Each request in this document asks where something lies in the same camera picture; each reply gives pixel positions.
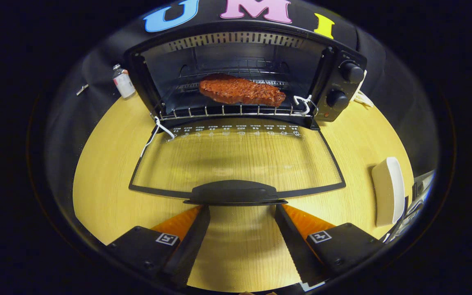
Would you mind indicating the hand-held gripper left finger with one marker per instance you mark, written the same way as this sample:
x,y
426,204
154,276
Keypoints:
x,y
191,246

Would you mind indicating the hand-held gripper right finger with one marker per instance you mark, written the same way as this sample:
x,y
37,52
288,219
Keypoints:
x,y
293,246

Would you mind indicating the black toaster oven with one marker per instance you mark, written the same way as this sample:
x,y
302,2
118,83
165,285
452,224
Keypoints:
x,y
236,192

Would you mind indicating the red steak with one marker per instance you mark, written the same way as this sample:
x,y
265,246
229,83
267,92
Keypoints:
x,y
240,90

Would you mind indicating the white ribbed tray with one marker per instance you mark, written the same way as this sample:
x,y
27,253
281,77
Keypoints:
x,y
387,192

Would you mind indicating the small black block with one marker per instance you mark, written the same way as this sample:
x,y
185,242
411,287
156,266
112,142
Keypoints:
x,y
416,191

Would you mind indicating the small clear bottle pink label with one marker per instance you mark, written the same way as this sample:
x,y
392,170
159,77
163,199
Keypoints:
x,y
123,84

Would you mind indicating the small metal clip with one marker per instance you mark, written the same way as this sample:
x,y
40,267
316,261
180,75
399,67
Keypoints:
x,y
82,89

